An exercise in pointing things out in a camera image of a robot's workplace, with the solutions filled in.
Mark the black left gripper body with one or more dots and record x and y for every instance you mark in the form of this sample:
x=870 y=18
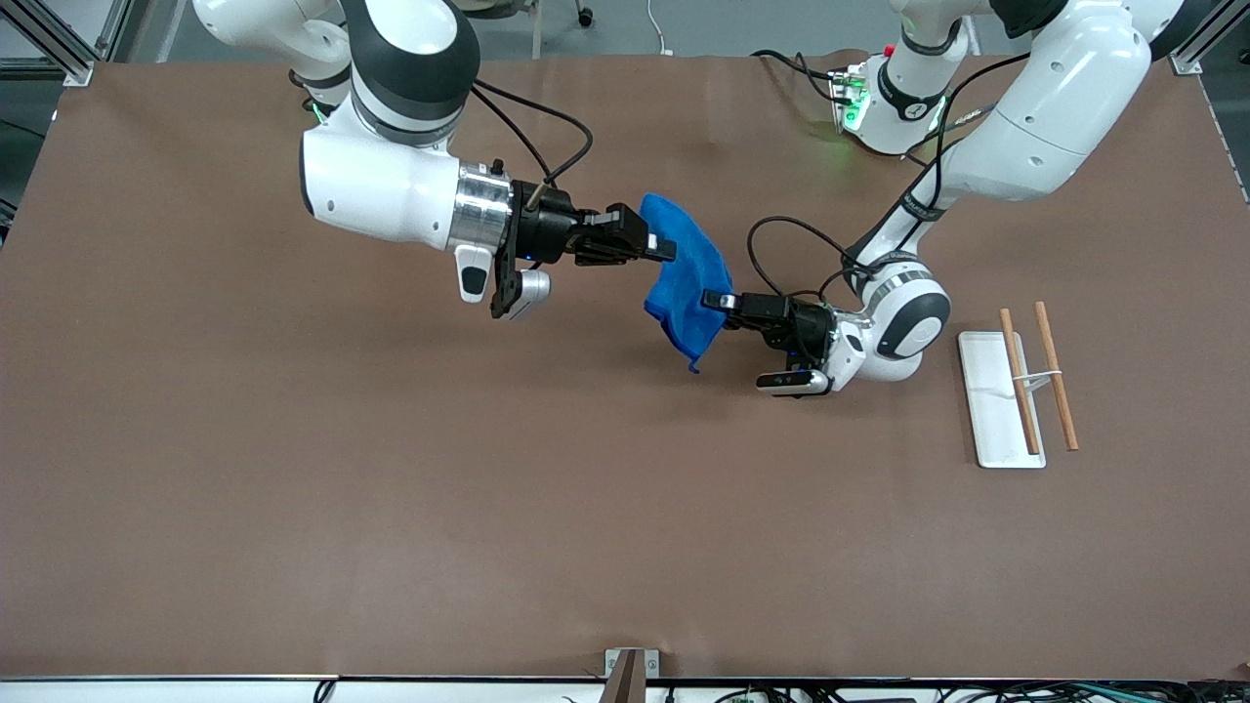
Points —
x=793 y=323

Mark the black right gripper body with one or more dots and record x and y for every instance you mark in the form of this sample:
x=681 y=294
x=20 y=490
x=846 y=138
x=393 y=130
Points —
x=548 y=232

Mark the blue towel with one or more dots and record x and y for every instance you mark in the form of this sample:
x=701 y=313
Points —
x=688 y=283

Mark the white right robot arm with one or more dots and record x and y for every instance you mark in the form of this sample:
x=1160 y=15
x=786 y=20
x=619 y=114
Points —
x=391 y=186

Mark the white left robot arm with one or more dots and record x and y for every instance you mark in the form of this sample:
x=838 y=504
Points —
x=1055 y=117

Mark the white towel rack wooden bars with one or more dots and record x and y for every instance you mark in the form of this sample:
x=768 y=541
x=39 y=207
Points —
x=991 y=420

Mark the office chair base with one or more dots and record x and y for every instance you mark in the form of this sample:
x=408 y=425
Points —
x=537 y=24

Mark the metal bracket with wooden post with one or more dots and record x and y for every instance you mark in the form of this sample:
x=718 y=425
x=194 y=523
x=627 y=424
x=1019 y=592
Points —
x=630 y=674

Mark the aluminium frame profile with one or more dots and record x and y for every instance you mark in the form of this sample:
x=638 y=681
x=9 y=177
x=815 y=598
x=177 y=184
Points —
x=1203 y=39
x=54 y=44

